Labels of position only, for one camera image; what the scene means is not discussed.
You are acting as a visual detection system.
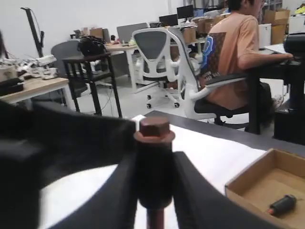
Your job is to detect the white mesh office chair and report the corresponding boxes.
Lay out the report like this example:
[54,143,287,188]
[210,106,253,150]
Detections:
[132,27,191,109]

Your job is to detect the black desk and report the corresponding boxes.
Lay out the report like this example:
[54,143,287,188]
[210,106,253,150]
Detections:
[246,58,305,135]

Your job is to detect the open cardboard box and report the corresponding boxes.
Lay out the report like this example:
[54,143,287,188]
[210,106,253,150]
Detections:
[224,147,305,229]

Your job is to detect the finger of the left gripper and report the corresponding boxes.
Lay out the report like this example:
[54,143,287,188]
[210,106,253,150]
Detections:
[32,102,138,190]

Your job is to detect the grey office chair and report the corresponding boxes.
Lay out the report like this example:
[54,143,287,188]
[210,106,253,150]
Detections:
[51,40,89,98]

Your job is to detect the black computer monitor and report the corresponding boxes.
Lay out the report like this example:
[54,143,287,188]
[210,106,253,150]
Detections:
[159,14,179,27]
[176,4,194,20]

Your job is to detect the light wooden desk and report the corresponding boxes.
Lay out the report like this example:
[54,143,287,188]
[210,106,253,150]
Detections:
[0,76,75,111]

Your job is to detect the white desk wooden top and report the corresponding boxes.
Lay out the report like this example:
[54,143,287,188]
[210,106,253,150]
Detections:
[104,43,139,94]

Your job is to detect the copper brown hex bolt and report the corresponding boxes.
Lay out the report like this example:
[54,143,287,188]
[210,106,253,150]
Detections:
[133,116,176,229]

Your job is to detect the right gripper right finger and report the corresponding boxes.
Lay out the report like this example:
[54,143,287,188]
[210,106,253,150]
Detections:
[173,151,283,229]

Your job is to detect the person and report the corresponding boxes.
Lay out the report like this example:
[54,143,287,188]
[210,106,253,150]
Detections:
[199,0,294,113]

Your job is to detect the black wooden high stool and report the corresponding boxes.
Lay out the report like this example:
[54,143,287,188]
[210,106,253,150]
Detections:
[61,52,123,119]

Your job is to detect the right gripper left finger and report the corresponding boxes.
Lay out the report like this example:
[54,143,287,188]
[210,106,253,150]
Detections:
[51,152,138,229]

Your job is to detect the black bag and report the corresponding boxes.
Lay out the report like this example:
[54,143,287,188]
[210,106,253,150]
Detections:
[77,35,107,57]

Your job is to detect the brown cardboard box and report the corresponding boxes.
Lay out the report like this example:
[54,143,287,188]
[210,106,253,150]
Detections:
[264,8,291,26]

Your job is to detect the black cylindrical sleeve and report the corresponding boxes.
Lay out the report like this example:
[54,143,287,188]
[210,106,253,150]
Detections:
[135,140,173,208]
[268,194,298,217]

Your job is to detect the white office chair black seat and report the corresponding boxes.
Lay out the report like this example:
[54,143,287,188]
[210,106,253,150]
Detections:
[166,26,253,126]

